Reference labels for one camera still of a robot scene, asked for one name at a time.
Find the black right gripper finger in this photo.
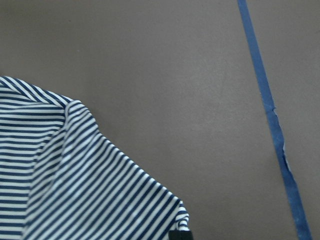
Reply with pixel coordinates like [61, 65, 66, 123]
[168, 230, 193, 240]

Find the navy white striped polo shirt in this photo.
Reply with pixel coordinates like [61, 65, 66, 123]
[0, 76, 191, 240]

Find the blue tape line lengthwise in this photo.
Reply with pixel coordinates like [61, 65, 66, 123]
[237, 0, 313, 240]

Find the brown paper table cover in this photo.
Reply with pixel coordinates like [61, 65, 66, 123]
[0, 0, 320, 240]

